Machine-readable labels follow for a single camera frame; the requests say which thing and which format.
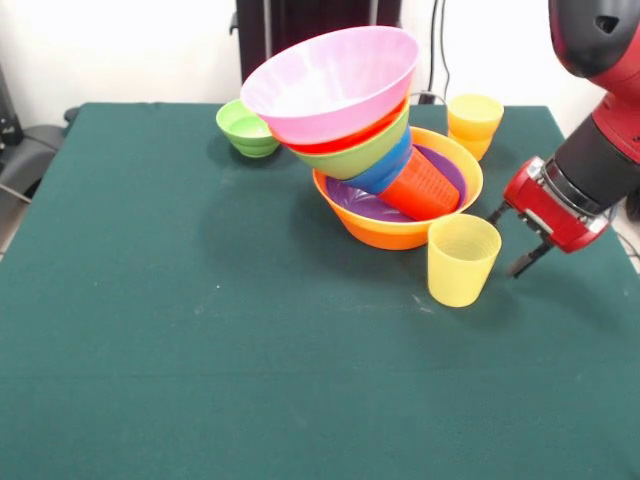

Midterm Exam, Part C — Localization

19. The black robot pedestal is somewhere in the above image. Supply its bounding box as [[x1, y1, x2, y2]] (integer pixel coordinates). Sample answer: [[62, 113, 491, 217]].
[[229, 0, 404, 86]]

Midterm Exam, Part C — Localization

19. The black hanging cable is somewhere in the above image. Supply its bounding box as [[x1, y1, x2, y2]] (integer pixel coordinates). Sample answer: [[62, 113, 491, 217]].
[[429, 0, 454, 101]]

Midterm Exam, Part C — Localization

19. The small green plastic bowl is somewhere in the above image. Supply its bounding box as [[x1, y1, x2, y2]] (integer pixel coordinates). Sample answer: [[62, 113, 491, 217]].
[[215, 98, 282, 159]]

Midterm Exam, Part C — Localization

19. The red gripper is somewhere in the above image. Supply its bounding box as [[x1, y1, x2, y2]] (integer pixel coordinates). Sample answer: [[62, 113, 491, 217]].
[[487, 155, 611, 280]]

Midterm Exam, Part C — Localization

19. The pink plastic bowl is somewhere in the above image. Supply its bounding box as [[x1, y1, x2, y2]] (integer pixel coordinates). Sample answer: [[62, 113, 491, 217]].
[[239, 24, 421, 147]]

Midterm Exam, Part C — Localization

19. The black chair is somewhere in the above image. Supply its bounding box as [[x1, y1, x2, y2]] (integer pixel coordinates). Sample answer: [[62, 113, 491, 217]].
[[0, 62, 69, 194]]

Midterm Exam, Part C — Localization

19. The pale yellow plastic cup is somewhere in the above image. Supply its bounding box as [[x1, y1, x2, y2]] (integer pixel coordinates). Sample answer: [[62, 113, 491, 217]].
[[427, 213, 503, 308]]

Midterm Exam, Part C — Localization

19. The purple plastic bowl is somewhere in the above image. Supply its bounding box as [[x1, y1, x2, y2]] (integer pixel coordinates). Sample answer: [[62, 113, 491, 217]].
[[324, 143, 468, 224]]

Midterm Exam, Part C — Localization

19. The red plastic cup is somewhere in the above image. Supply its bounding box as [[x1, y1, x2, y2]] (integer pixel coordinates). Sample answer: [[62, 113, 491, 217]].
[[376, 148, 462, 222]]

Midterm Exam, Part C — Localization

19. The orange-yellow plastic cup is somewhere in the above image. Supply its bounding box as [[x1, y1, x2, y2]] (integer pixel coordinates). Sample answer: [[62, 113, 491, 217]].
[[446, 93, 505, 163]]

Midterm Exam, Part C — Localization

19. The dark green tablecloth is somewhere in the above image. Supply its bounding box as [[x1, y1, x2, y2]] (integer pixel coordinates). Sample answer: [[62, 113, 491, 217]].
[[0, 102, 640, 480]]

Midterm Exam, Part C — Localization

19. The red plastic bowl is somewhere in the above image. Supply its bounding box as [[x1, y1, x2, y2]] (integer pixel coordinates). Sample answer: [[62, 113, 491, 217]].
[[281, 95, 413, 156]]

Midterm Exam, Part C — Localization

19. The large green plastic bowl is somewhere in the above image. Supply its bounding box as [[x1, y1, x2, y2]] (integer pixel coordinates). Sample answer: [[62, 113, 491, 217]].
[[291, 105, 413, 182]]

